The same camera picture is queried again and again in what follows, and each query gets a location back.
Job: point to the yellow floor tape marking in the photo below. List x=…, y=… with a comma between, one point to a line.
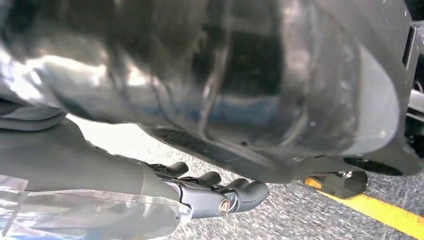
x=381, y=210

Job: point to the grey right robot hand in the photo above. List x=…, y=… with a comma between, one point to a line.
x=198, y=73

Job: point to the black robot foot plate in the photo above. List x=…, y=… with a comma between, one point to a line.
x=344, y=185

